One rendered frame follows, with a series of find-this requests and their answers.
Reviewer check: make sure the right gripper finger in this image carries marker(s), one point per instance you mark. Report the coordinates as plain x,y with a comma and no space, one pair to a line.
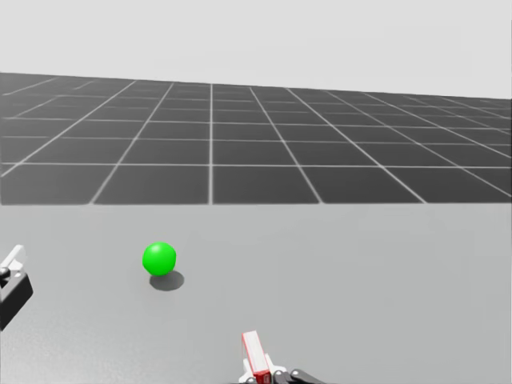
245,372
296,377

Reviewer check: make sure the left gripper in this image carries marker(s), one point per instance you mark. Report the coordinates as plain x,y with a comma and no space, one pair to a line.
14,296

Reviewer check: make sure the red and white carton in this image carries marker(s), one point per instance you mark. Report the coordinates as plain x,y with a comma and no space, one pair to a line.
256,356

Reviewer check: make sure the green ball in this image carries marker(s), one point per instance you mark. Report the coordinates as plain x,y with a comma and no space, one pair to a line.
159,258

